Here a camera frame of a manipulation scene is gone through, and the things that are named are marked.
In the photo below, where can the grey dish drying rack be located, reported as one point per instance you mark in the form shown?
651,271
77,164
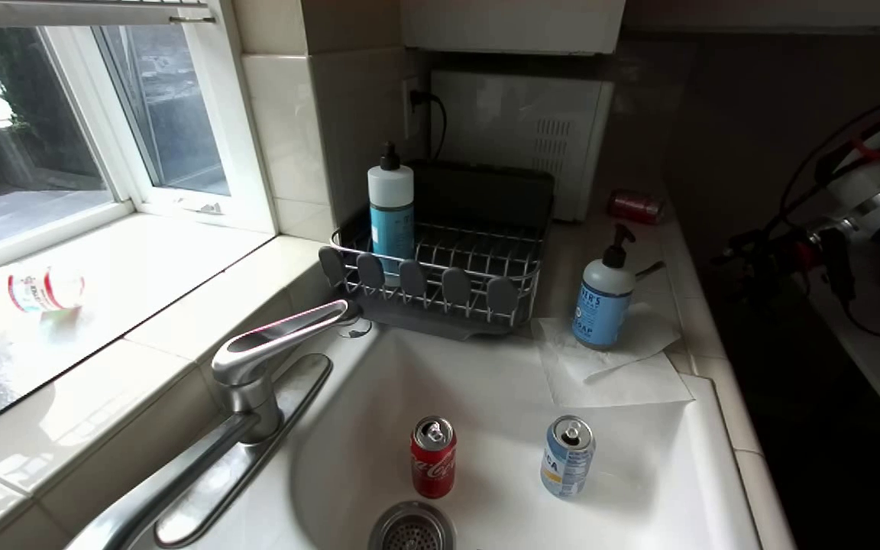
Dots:
476,266

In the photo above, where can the blue dish soap bottle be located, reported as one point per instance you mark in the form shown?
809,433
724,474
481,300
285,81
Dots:
394,195

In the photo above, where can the blue hand soap pump bottle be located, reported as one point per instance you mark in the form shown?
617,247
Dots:
602,297

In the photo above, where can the red soda can upright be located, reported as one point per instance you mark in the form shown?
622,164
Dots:
432,456

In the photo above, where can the red soda can lying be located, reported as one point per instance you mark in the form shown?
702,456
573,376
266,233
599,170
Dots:
641,209

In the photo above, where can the chrome sink faucet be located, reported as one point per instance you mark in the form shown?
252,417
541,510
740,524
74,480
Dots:
266,395

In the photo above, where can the blue soda can upright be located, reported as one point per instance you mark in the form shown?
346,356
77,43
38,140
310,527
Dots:
569,448

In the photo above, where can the white folded paper towel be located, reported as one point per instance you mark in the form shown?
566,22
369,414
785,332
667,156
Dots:
630,375

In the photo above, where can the metal sink drain strainer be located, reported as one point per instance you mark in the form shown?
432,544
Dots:
415,527

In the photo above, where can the white sink basin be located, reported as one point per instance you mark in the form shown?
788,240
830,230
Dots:
662,474

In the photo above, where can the clear red striped plastic cup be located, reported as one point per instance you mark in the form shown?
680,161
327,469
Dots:
47,291

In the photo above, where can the white framed window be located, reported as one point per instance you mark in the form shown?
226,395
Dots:
123,108

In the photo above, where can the white wall power outlet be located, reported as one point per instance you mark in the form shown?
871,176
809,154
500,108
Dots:
415,101

